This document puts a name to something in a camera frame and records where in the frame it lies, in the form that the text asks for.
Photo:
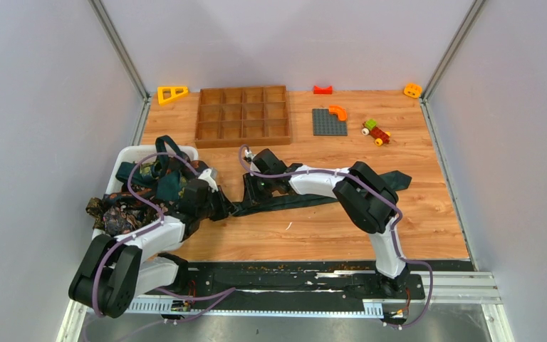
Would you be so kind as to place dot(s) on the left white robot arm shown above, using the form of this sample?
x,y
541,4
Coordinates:
x,y
115,270

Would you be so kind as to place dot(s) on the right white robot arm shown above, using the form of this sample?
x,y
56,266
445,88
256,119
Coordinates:
x,y
367,199

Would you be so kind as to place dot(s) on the toy brick car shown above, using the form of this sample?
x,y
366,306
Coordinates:
x,y
371,128

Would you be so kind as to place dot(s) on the grey studded baseplate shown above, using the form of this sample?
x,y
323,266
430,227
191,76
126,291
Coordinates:
x,y
327,124

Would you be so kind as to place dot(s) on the wooden compartment tray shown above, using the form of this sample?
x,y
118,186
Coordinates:
x,y
255,115

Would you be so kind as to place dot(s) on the orange round block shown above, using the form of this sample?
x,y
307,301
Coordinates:
x,y
413,90

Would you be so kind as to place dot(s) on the dark green leaf tie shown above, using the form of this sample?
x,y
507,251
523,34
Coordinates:
x,y
281,202

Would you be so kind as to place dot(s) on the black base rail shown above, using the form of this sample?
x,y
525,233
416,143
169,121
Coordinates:
x,y
294,285

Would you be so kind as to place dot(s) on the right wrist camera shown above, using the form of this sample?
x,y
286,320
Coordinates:
x,y
248,156

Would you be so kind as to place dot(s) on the white plastic basket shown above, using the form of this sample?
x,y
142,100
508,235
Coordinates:
x,y
134,154

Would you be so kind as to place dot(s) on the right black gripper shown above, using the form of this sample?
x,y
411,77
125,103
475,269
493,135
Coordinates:
x,y
251,194

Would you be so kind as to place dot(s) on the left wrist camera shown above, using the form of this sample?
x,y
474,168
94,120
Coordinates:
x,y
209,175

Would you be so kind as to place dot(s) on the pile of patterned ties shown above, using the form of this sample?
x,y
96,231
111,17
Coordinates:
x,y
161,180

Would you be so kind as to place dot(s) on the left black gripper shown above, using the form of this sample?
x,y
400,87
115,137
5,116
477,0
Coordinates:
x,y
227,208

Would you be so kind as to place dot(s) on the yellow triangular block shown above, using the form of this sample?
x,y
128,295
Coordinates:
x,y
169,94

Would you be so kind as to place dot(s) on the orange curved block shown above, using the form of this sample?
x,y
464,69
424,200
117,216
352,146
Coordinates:
x,y
339,112

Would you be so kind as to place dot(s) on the red plastic block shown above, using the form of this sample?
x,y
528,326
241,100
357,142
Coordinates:
x,y
317,90

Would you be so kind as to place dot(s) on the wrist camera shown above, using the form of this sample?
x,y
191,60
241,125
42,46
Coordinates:
x,y
248,156
209,175

